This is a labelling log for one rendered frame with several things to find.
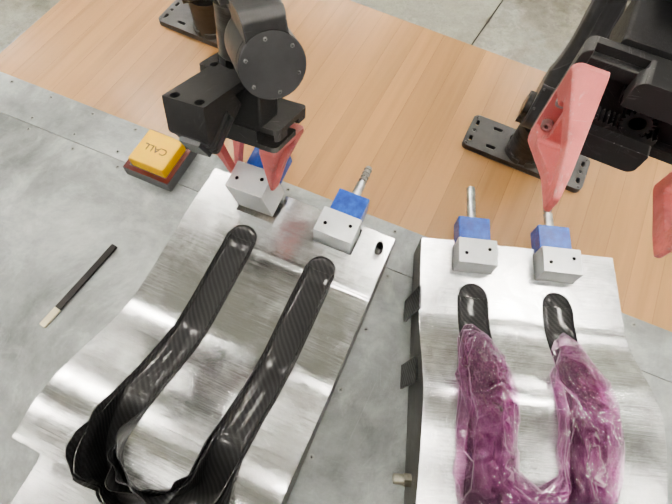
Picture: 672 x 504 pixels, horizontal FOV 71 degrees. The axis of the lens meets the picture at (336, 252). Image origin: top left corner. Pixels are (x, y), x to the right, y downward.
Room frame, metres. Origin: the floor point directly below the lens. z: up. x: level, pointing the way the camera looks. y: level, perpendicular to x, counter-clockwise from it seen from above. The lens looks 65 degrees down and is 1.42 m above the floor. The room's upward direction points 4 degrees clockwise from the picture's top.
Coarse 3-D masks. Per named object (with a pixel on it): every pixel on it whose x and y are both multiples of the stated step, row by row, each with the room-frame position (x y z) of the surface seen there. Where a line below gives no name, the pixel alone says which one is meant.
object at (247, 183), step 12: (252, 156) 0.34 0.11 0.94; (240, 168) 0.32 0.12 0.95; (252, 168) 0.32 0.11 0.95; (288, 168) 0.34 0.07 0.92; (228, 180) 0.30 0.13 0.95; (240, 180) 0.30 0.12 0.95; (252, 180) 0.30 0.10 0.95; (264, 180) 0.30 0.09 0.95; (240, 192) 0.29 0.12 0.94; (252, 192) 0.29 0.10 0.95; (264, 192) 0.29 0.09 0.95; (276, 192) 0.30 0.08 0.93; (240, 204) 0.30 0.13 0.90; (252, 204) 0.29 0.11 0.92; (264, 204) 0.28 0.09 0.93; (276, 204) 0.30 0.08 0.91
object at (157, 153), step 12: (156, 132) 0.45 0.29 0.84; (144, 144) 0.43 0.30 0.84; (156, 144) 0.43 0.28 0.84; (168, 144) 0.43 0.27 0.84; (180, 144) 0.43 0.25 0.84; (132, 156) 0.40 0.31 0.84; (144, 156) 0.40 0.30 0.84; (156, 156) 0.41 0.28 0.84; (168, 156) 0.41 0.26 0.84; (180, 156) 0.42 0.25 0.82; (144, 168) 0.39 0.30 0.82; (156, 168) 0.38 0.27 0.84; (168, 168) 0.39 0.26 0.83
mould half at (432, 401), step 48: (432, 240) 0.29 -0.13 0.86; (432, 288) 0.22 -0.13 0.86; (528, 288) 0.23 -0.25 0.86; (576, 288) 0.24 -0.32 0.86; (432, 336) 0.16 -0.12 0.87; (528, 336) 0.17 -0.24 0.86; (624, 336) 0.18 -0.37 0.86; (432, 384) 0.09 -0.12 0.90; (528, 384) 0.10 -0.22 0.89; (624, 384) 0.11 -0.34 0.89; (432, 432) 0.04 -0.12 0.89; (528, 432) 0.05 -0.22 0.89; (624, 432) 0.06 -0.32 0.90; (432, 480) 0.00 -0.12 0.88; (624, 480) 0.01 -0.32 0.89
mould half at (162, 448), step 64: (192, 256) 0.23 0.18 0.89; (256, 256) 0.23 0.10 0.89; (320, 256) 0.24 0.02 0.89; (384, 256) 0.25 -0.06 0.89; (128, 320) 0.14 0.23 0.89; (256, 320) 0.15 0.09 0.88; (320, 320) 0.16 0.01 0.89; (64, 384) 0.06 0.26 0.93; (192, 384) 0.07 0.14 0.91; (320, 384) 0.09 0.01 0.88; (64, 448) 0.00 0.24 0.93; (128, 448) 0.01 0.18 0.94; (192, 448) 0.01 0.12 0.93; (256, 448) 0.01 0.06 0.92
